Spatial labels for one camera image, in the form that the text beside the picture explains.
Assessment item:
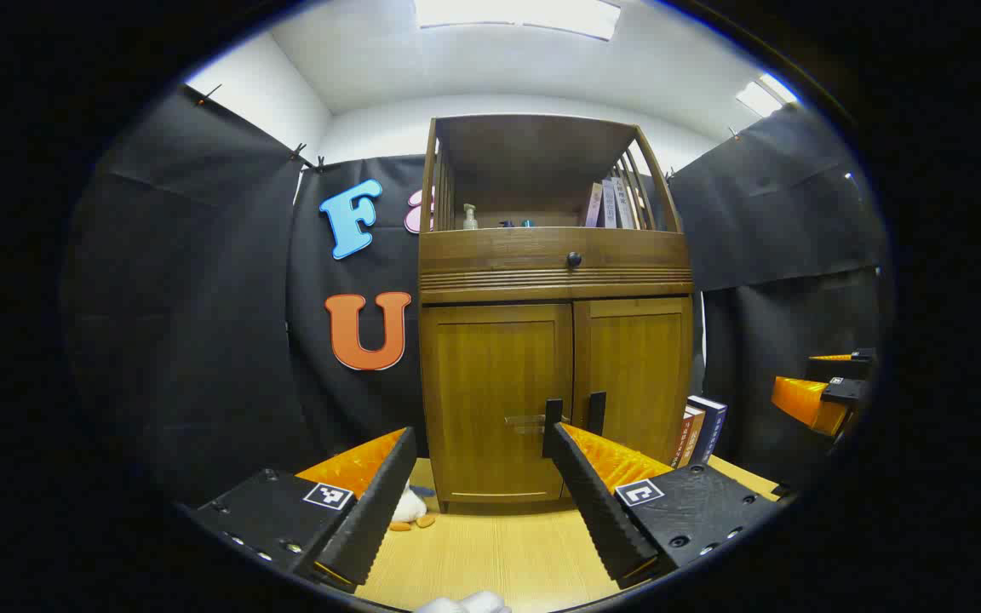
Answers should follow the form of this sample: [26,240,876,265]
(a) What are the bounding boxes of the wooden drawer with black knob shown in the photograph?
[419,228,692,273]

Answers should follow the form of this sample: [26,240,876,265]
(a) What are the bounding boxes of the wooden shoe cabinet door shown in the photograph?
[421,303,576,505]
[574,296,694,466]

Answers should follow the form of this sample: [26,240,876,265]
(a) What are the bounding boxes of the reddish brown book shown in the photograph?
[671,409,696,469]

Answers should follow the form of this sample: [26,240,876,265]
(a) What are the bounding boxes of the dark blue book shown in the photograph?
[688,396,728,466]

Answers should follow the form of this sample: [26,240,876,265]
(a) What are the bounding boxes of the ceiling light panel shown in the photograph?
[736,73,800,118]

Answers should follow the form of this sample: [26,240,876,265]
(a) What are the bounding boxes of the white fluffy object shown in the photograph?
[412,590,513,613]

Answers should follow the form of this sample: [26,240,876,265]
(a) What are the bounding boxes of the black backdrop cloth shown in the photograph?
[60,85,887,512]

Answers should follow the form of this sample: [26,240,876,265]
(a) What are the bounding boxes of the wooden double-door shoe cabinet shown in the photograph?
[416,113,696,513]

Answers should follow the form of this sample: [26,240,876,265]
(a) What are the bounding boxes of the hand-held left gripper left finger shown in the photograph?
[186,427,418,590]

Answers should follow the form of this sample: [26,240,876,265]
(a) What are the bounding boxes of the penguin plush toy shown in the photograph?
[388,481,439,533]

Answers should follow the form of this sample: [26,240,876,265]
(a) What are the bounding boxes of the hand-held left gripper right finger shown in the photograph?
[542,421,779,590]

